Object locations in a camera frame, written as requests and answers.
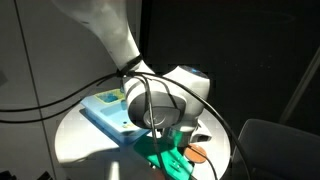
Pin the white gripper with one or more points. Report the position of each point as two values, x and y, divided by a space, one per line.
181 139

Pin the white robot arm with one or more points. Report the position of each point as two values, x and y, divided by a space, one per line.
167 102

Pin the orange saucer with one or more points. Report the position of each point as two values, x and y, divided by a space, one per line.
195 153

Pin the blue toy sink basin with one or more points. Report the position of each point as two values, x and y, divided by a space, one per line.
113 119

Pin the yellow-green dish rack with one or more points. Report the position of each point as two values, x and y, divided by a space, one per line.
110 96

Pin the grey chair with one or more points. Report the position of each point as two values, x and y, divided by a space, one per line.
278 152

